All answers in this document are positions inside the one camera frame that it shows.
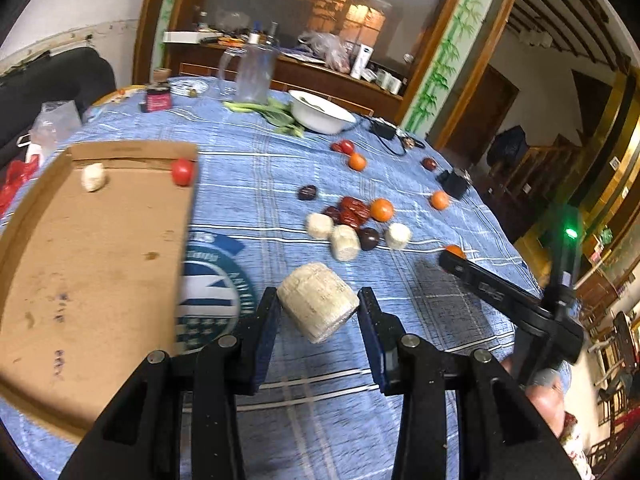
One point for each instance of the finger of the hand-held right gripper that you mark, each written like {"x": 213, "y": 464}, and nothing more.
{"x": 485, "y": 285}

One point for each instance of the white corn cob piece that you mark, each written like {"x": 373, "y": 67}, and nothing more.
{"x": 317, "y": 305}
{"x": 398, "y": 236}
{"x": 319, "y": 226}
{"x": 93, "y": 178}
{"x": 345, "y": 244}

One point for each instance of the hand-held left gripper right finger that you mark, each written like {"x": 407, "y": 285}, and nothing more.
{"x": 372, "y": 325}

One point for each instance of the brown cardboard box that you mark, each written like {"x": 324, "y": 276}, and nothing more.
{"x": 90, "y": 285}

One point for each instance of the person's right hand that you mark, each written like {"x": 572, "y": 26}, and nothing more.
{"x": 547, "y": 400}

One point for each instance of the person's right forearm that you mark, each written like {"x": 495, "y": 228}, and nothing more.
{"x": 575, "y": 445}

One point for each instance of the tall white carton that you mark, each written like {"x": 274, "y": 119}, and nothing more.
{"x": 362, "y": 61}

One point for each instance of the bamboo painted door frame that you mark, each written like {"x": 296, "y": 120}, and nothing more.
{"x": 450, "y": 45}

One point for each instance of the clear plastic bag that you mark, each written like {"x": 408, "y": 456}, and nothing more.
{"x": 55, "y": 122}

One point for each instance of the black sofa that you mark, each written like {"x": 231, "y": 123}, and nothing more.
{"x": 50, "y": 85}

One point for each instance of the smooth dark plum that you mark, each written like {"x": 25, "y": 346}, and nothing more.
{"x": 369, "y": 239}

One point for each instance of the white bowl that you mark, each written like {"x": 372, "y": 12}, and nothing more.
{"x": 320, "y": 112}

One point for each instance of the wooden sideboard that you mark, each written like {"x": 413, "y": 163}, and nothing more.
{"x": 300, "y": 74}

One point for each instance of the green leafy vegetable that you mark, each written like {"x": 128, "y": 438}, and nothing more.
{"x": 277, "y": 115}

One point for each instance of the dark wrinkled jujube date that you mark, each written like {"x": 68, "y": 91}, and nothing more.
{"x": 429, "y": 164}
{"x": 331, "y": 213}
{"x": 308, "y": 193}

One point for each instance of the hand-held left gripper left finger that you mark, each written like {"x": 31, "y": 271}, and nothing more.
{"x": 266, "y": 325}

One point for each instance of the plastic bag with red contents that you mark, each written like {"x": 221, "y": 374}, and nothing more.
{"x": 327, "y": 51}

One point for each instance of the small black box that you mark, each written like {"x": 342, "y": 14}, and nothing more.
{"x": 453, "y": 183}

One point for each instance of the dark container with red label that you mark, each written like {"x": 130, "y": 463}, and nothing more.
{"x": 158, "y": 98}

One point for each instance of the clear glass pitcher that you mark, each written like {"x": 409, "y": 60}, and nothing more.
{"x": 255, "y": 72}

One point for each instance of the blue checked tablecloth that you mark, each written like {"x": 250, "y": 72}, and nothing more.
{"x": 260, "y": 170}

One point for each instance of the black backpack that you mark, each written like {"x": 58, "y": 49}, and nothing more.
{"x": 507, "y": 145}

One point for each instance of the orange tangerine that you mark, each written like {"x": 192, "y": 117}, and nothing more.
{"x": 382, "y": 210}
{"x": 455, "y": 250}
{"x": 440, "y": 200}
{"x": 357, "y": 162}

